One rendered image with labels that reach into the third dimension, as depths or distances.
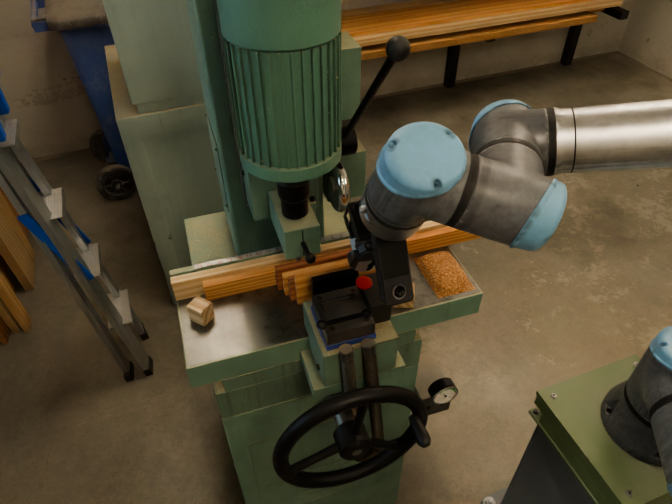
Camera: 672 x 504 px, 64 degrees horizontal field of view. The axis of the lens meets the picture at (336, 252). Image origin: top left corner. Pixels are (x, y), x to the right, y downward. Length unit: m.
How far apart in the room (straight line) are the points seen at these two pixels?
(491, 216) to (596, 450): 0.78
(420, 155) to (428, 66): 3.37
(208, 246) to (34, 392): 1.13
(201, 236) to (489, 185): 0.95
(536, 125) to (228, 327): 0.66
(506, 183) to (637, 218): 2.49
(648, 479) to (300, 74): 1.03
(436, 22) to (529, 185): 2.71
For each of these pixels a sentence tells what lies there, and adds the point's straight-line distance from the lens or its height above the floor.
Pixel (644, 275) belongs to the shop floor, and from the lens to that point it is 2.77.
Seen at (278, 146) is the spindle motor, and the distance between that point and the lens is 0.85.
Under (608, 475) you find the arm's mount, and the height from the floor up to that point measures 0.64.
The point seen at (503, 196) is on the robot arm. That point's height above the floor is 1.35.
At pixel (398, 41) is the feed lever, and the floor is 1.42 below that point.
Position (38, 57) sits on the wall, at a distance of 3.37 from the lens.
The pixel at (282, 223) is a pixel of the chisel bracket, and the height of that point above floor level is 1.07.
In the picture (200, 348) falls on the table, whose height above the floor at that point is 0.90.
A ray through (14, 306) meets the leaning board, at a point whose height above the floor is 0.15.
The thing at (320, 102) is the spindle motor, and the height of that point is 1.33.
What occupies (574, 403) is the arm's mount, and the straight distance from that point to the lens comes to 1.36.
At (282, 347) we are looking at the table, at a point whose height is 0.89.
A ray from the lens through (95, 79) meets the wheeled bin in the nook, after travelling 2.76.
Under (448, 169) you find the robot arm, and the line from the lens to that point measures 0.60.
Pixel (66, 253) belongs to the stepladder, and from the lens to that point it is 1.77.
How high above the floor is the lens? 1.70
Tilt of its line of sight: 42 degrees down
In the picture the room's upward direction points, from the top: 1 degrees counter-clockwise
